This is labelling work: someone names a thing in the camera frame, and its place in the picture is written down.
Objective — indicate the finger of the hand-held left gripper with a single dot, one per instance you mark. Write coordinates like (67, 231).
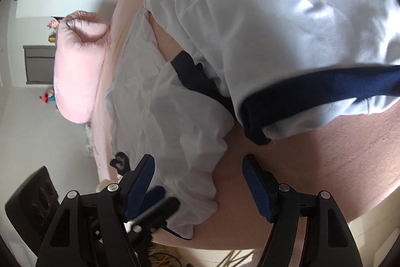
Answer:
(162, 210)
(155, 195)

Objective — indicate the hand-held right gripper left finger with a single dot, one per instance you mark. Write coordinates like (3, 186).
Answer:
(140, 188)

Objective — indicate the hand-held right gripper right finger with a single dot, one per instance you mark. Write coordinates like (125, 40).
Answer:
(257, 192)

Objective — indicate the white shirt with navy collar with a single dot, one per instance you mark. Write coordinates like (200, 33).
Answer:
(150, 104)

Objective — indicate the light blue shirt navy trim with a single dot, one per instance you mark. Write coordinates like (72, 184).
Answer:
(281, 20)

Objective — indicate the pink bed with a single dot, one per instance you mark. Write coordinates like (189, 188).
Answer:
(312, 167)

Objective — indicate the patterned cloth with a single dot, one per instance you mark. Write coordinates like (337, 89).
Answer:
(89, 142)

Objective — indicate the red and blue toy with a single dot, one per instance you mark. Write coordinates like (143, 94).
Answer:
(47, 96)

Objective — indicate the pink pillow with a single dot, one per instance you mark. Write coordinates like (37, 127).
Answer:
(76, 73)

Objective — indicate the gold jar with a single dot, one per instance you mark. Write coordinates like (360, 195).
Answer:
(52, 37)

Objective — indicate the pink figurine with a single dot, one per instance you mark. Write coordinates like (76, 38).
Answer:
(53, 23)

